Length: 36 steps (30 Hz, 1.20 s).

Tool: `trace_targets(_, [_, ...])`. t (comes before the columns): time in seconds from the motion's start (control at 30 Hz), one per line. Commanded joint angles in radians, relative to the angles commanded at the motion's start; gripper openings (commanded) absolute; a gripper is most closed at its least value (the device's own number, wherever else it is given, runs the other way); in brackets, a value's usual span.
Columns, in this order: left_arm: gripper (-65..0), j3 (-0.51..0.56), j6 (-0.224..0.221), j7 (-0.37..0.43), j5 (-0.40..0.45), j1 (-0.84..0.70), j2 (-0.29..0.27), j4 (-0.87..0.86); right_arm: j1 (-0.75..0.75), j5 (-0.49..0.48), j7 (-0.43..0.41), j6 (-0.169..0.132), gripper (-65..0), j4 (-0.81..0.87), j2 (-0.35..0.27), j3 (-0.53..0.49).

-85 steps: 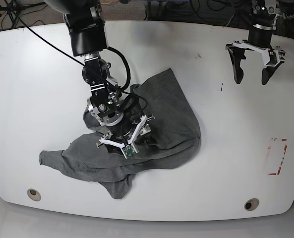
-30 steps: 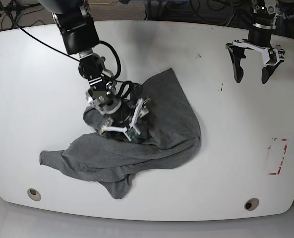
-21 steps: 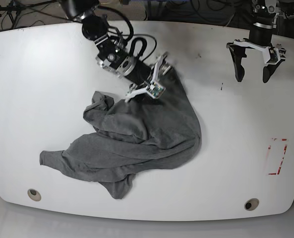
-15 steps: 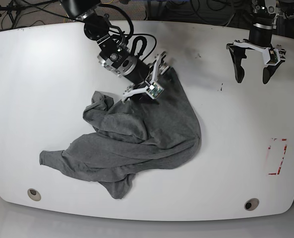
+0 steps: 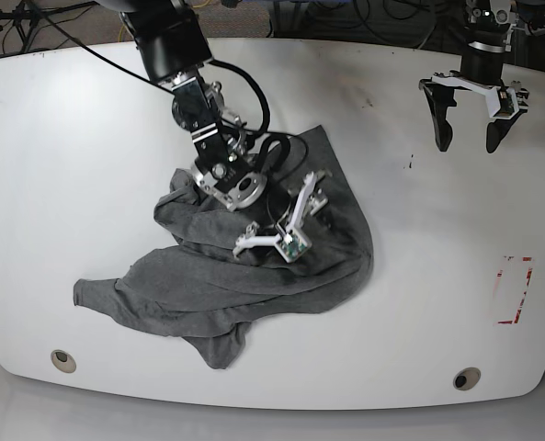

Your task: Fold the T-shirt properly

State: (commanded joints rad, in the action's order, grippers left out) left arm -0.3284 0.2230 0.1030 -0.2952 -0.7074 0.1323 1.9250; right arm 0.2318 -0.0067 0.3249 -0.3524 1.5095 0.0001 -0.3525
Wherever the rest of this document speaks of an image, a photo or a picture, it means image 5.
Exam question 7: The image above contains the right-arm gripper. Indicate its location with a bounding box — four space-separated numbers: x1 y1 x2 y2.
233 169 332 263

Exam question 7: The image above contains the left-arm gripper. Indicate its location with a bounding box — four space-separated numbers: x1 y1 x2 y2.
419 71 528 153

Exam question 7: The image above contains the grey T-shirt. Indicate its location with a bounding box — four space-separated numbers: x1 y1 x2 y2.
73 127 373 369

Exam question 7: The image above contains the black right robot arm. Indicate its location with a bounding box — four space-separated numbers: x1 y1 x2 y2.
101 1 327 263

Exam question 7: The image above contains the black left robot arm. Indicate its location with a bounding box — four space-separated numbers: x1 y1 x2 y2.
419 1 529 153

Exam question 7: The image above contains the red tape rectangle marking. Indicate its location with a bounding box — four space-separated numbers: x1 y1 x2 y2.
492 255 534 325

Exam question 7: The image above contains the black tripod stand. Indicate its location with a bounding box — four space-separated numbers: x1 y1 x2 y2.
0 1 99 56

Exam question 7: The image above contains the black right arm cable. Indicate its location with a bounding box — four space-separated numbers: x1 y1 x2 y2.
74 40 310 231

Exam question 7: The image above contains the right table cable grommet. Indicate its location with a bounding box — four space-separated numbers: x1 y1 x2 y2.
453 367 482 391

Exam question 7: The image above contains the table cable grommet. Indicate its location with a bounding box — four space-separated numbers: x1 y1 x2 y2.
51 349 77 374
453 367 482 391

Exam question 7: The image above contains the left table cable grommet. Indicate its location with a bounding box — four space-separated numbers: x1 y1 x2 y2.
51 349 77 374

